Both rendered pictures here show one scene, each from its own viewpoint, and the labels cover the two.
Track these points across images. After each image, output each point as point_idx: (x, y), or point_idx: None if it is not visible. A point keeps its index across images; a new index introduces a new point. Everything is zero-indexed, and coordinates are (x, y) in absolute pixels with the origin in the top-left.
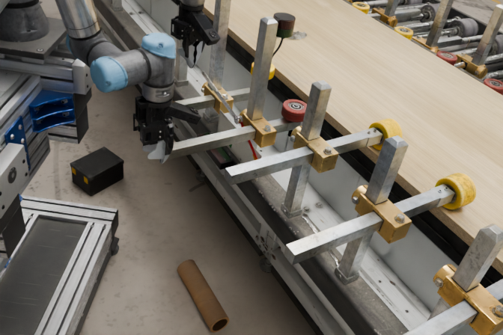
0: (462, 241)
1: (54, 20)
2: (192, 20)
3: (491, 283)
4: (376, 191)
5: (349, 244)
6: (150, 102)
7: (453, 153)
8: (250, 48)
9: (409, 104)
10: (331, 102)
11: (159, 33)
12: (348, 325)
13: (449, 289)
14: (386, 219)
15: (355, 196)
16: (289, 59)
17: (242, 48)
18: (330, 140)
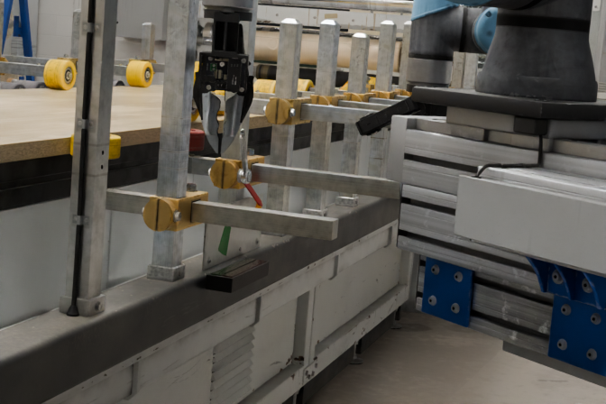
0: (256, 129)
1: (451, 89)
2: (243, 40)
3: (270, 143)
4: (334, 81)
5: (325, 168)
6: (446, 87)
7: (125, 110)
8: (22, 146)
9: (34, 111)
10: (122, 125)
11: None
12: (340, 247)
13: (364, 101)
14: (343, 96)
15: (329, 105)
16: (21, 132)
17: (1, 167)
18: (268, 100)
